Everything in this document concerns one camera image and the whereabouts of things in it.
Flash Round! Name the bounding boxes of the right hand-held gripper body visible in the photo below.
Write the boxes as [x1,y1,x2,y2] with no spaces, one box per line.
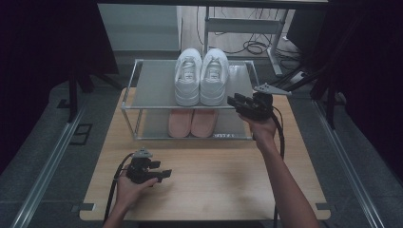
[241,83,293,122]

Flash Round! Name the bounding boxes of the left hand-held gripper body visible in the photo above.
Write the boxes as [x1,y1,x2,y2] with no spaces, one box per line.
[126,146,154,184]

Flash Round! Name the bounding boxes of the white sneaker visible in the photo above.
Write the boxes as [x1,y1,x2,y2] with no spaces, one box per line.
[199,47,230,106]
[174,47,203,107]

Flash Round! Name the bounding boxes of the pink slipper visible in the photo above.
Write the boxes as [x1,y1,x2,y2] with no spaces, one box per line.
[167,108,194,139]
[190,108,219,139]

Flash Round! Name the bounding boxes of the metal two-tier shoe rack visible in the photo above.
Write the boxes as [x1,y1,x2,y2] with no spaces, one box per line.
[120,58,269,141]

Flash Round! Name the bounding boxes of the person's left hand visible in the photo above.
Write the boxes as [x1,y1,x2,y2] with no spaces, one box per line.
[115,167,160,212]

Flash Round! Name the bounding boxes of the person's right hand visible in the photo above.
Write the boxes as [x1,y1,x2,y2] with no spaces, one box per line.
[240,115,278,146]

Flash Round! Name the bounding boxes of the white power strip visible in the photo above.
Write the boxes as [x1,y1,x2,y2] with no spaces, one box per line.
[289,70,309,84]

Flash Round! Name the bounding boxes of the black metal stand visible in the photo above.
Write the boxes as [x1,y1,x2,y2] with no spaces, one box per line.
[56,56,123,124]
[269,60,348,130]

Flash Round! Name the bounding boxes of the grey cabinet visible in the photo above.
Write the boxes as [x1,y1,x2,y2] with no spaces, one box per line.
[96,3,183,52]

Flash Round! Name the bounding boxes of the dark curtain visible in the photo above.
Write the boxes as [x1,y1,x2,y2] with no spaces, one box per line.
[0,0,119,174]
[310,0,403,184]

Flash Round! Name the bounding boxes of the left hand-held gripper black cable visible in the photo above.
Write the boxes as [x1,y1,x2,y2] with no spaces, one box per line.
[104,152,136,222]

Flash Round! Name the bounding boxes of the hand-held gripper black cable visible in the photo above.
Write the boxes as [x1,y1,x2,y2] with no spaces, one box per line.
[270,105,286,228]
[104,152,136,222]

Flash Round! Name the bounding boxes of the right hand-held gripper black cable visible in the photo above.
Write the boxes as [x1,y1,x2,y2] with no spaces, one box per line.
[270,105,286,228]

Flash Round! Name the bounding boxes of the black floor cables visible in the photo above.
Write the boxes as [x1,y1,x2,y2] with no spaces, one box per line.
[196,6,302,62]

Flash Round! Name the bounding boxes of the white metal desk frame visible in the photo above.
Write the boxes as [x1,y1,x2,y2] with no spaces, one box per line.
[202,6,291,77]

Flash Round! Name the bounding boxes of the aluminium floor rail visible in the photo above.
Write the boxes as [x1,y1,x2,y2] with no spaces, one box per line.
[9,107,85,228]
[312,99,386,228]

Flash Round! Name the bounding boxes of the black frame bar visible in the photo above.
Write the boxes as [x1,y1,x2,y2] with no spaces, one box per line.
[96,0,331,10]

